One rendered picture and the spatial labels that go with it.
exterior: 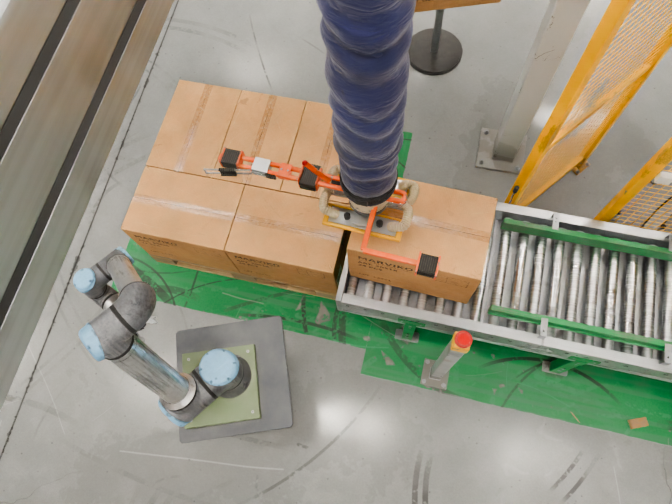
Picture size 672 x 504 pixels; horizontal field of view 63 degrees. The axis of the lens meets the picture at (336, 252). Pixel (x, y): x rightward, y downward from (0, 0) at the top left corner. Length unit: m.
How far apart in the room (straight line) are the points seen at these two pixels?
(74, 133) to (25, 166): 0.04
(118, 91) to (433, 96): 3.70
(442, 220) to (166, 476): 2.07
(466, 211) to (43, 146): 2.31
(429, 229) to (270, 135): 1.19
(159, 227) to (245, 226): 0.47
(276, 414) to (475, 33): 3.04
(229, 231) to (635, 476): 2.52
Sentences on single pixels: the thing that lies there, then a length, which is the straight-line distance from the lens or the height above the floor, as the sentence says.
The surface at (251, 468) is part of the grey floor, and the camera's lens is 3.28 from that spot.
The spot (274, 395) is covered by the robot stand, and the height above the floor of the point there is 0.75.
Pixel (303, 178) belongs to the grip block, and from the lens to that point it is 2.27.
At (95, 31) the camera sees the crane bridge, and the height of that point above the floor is 3.00.
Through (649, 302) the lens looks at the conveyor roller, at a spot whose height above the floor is 0.55.
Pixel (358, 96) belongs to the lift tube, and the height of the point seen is 1.98.
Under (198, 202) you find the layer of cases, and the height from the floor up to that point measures 0.54.
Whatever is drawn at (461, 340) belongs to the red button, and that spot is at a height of 1.04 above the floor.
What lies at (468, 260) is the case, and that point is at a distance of 2.43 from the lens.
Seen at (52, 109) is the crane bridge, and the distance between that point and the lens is 0.29.
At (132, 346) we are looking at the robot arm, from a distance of 1.89.
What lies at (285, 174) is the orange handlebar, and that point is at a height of 1.21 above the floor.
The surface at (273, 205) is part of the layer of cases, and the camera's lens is 2.99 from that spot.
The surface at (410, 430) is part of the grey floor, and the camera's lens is 3.22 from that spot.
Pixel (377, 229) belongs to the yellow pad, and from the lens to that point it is 2.29.
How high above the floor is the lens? 3.21
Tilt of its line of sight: 70 degrees down
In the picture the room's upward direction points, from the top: 10 degrees counter-clockwise
